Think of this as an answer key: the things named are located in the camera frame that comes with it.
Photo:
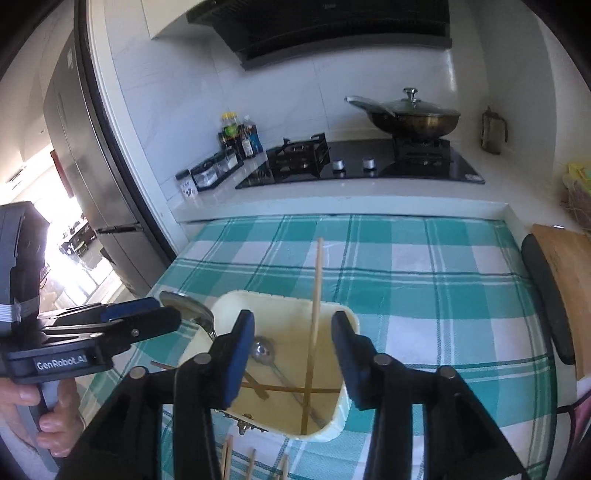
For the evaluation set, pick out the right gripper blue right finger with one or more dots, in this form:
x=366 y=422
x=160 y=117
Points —
x=461 y=439

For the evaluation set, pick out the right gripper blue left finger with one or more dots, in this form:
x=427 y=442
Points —
x=123 y=440

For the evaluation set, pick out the steel spoon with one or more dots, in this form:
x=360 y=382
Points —
x=190 y=309
x=262 y=351

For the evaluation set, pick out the cream utensil holder box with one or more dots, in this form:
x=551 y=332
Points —
x=285 y=322

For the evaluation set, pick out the teal plaid tablecloth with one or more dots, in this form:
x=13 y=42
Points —
x=428 y=291

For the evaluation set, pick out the grey refrigerator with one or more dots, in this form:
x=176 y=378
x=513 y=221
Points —
x=99 y=178

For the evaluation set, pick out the white spice jar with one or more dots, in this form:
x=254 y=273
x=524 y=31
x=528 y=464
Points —
x=186 y=185

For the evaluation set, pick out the wooden cutting board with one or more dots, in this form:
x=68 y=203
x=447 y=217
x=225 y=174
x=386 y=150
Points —
x=568 y=255

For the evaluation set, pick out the sauce bottles group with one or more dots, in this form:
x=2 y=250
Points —
x=240 y=136

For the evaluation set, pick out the black gas cooktop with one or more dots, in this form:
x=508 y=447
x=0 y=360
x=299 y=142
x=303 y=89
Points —
x=317 y=159

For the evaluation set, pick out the black wok with lid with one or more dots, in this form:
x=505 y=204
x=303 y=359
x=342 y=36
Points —
x=408 y=117

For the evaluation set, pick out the white upper cabinets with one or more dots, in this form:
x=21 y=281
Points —
x=167 y=19

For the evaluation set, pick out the black range hood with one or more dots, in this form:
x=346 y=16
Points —
x=261 y=33

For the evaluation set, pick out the wire basket with vegetables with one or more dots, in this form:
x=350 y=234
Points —
x=577 y=202

